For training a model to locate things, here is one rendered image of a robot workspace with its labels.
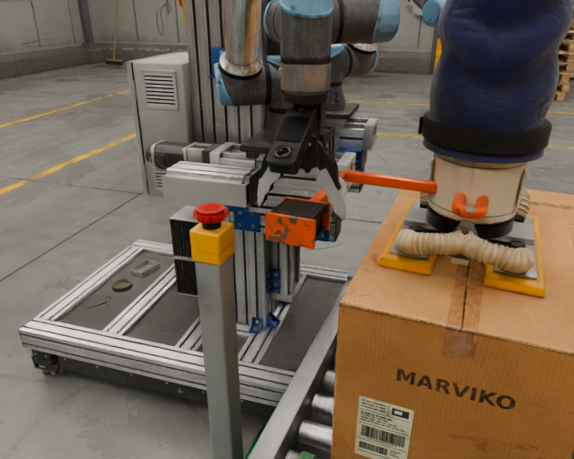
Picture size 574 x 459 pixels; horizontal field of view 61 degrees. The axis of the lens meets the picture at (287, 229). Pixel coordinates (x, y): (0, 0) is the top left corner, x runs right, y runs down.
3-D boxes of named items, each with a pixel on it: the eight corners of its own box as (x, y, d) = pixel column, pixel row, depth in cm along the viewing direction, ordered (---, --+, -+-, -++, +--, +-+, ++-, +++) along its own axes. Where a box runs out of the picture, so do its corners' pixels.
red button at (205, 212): (218, 235, 96) (217, 217, 94) (187, 229, 98) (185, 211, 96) (234, 221, 102) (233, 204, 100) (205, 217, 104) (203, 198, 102)
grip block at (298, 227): (313, 249, 79) (314, 221, 76) (264, 240, 82) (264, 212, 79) (330, 229, 86) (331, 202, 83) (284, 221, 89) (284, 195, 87)
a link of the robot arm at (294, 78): (321, 66, 69) (268, 63, 72) (320, 99, 71) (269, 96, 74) (337, 60, 75) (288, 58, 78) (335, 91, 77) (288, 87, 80)
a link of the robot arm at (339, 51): (304, 79, 187) (304, 42, 182) (333, 76, 194) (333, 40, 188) (322, 84, 178) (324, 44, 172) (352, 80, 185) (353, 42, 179)
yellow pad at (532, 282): (544, 299, 85) (550, 273, 83) (482, 287, 88) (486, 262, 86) (537, 223, 113) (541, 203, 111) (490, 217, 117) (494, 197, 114)
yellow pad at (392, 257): (431, 277, 91) (434, 253, 89) (377, 266, 95) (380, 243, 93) (451, 210, 120) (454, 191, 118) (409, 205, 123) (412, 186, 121)
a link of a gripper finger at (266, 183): (271, 198, 89) (300, 161, 84) (257, 209, 84) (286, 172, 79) (259, 187, 89) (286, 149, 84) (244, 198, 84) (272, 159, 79)
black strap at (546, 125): (551, 161, 81) (557, 137, 79) (409, 147, 89) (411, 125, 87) (544, 130, 100) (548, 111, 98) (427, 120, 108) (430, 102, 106)
